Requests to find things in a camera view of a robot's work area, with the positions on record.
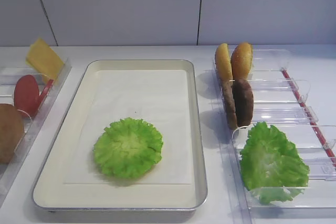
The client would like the red tomato slice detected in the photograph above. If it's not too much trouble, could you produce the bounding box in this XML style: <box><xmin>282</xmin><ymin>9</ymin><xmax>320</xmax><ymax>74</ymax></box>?
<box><xmin>14</xmin><ymin>74</ymin><xmax>39</xmax><ymax>117</ymax></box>

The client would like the left brown meat patty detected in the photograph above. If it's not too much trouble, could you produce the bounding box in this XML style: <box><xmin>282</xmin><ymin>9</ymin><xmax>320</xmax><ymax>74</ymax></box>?
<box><xmin>222</xmin><ymin>81</ymin><xmax>237</xmax><ymax>130</ymax></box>

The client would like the green lettuce leaf on tray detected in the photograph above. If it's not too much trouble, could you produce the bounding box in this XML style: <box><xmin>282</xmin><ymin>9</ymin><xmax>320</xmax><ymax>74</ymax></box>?
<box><xmin>93</xmin><ymin>118</ymin><xmax>163</xmax><ymax>179</ymax></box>

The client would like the green lettuce leaf in rack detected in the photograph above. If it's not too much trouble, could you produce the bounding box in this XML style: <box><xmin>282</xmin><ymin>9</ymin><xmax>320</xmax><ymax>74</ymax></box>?
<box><xmin>240</xmin><ymin>122</ymin><xmax>310</xmax><ymax>205</ymax></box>

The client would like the yellow cheese slice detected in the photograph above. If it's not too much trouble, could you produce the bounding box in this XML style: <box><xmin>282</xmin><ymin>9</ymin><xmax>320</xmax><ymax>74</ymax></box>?
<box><xmin>26</xmin><ymin>38</ymin><xmax>64</xmax><ymax>83</ymax></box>

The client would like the white paper tray liner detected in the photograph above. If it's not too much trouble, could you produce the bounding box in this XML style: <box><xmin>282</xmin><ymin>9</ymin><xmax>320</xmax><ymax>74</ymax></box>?
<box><xmin>65</xmin><ymin>70</ymin><xmax>192</xmax><ymax>184</ymax></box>

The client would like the left bun half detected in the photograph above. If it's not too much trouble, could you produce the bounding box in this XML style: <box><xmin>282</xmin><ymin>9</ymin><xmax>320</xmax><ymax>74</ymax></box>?
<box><xmin>215</xmin><ymin>43</ymin><xmax>233</xmax><ymax>82</ymax></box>

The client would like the right sesame bun half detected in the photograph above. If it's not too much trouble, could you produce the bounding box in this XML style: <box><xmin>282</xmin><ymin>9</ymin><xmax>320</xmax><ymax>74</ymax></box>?
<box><xmin>230</xmin><ymin>42</ymin><xmax>253</xmax><ymax>80</ymax></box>

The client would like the clear acrylic right rack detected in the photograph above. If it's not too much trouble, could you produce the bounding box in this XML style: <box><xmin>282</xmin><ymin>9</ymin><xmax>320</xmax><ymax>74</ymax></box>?
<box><xmin>212</xmin><ymin>49</ymin><xmax>335</xmax><ymax>223</ymax></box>

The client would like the clear acrylic rack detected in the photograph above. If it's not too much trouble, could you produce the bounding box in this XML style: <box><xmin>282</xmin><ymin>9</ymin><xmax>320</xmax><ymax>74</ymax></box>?
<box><xmin>212</xmin><ymin>49</ymin><xmax>335</xmax><ymax>223</ymax></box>
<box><xmin>1</xmin><ymin>58</ymin><xmax>71</xmax><ymax>202</ymax></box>

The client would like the clear acrylic left rack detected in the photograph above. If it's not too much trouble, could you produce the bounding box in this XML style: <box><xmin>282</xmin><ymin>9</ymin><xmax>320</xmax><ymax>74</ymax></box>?
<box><xmin>1</xmin><ymin>58</ymin><xmax>71</xmax><ymax>202</ymax></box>

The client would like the cream metal baking tray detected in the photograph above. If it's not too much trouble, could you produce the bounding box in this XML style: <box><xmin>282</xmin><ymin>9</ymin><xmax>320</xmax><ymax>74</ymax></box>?
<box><xmin>33</xmin><ymin>60</ymin><xmax>207</xmax><ymax>211</ymax></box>

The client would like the brown bun on left rack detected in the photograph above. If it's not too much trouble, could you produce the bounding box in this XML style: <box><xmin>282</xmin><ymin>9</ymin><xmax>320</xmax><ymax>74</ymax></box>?
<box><xmin>0</xmin><ymin>103</ymin><xmax>24</xmax><ymax>164</ymax></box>

